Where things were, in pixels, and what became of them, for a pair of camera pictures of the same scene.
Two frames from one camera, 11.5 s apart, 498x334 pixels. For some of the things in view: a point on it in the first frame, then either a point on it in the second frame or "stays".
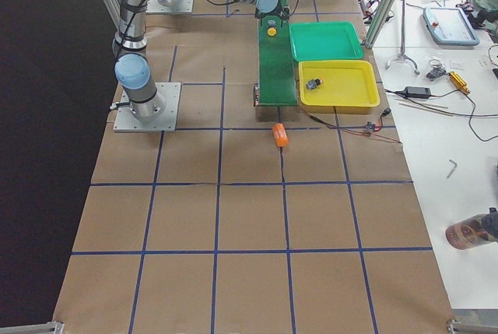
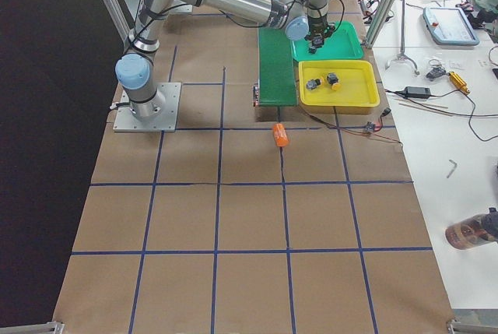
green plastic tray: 324,40 stays
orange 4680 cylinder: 281,134 stays
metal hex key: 455,165 stays
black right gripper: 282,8 to 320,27
